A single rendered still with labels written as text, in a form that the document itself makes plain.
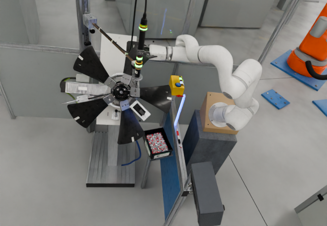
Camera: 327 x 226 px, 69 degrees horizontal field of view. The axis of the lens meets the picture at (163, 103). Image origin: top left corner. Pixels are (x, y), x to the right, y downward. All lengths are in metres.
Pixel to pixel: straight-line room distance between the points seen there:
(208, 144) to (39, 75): 1.73
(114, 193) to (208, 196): 1.44
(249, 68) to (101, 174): 1.83
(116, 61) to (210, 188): 1.14
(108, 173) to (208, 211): 1.50
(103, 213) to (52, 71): 1.42
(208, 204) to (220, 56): 0.68
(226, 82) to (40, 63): 1.86
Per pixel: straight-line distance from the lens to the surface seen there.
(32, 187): 2.65
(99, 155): 2.65
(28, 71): 2.63
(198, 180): 1.26
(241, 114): 1.48
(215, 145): 1.92
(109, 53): 1.88
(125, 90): 1.58
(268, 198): 2.98
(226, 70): 1.13
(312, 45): 5.02
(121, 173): 2.54
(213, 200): 1.22
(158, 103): 1.63
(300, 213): 3.03
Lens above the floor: 2.29
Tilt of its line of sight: 44 degrees down
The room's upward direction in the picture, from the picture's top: 14 degrees clockwise
